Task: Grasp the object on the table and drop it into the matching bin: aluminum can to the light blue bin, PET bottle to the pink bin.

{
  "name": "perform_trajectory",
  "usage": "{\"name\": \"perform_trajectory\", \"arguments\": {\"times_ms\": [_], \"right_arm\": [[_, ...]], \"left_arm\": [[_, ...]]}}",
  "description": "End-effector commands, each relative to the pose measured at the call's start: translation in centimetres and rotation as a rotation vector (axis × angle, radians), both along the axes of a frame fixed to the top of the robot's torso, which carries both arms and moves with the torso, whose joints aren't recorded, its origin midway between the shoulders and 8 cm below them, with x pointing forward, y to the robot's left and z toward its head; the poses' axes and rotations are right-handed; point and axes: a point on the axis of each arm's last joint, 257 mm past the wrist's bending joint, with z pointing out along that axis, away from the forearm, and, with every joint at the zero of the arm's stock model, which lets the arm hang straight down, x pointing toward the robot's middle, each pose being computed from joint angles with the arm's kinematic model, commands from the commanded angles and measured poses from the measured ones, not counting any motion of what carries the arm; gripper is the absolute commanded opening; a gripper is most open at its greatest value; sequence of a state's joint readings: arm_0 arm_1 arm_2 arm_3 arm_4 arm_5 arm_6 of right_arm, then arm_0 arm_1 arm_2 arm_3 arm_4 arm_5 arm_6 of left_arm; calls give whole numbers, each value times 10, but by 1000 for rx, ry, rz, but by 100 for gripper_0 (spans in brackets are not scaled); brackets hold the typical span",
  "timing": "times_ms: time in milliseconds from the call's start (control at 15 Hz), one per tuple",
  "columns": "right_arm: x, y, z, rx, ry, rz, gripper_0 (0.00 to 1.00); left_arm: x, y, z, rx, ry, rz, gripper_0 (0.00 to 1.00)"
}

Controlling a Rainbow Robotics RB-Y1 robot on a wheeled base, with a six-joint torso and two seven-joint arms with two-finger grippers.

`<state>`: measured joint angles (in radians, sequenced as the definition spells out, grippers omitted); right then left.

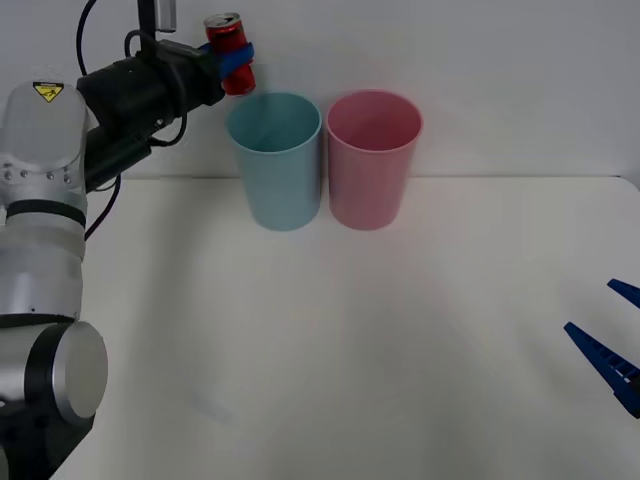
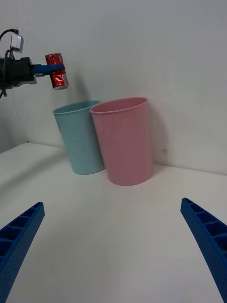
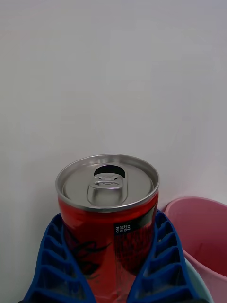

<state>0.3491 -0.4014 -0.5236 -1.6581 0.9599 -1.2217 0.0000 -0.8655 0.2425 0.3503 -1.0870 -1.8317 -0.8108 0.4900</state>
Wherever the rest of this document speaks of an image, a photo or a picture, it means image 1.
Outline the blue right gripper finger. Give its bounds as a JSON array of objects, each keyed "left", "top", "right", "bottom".
[
  {"left": 606, "top": 278, "right": 640, "bottom": 308},
  {"left": 563, "top": 321, "right": 640, "bottom": 420}
]

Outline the pale blue plastic bin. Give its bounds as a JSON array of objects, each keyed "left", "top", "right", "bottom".
[{"left": 227, "top": 90, "right": 322, "bottom": 233}]

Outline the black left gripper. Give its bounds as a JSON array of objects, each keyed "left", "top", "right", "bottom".
[{"left": 158, "top": 41, "right": 256, "bottom": 120}]

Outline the red drink can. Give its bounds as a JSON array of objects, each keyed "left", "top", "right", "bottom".
[{"left": 203, "top": 13, "right": 258, "bottom": 97}]

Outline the pink plastic bin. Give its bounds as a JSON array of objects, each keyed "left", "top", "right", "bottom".
[{"left": 325, "top": 89, "right": 424, "bottom": 232}]

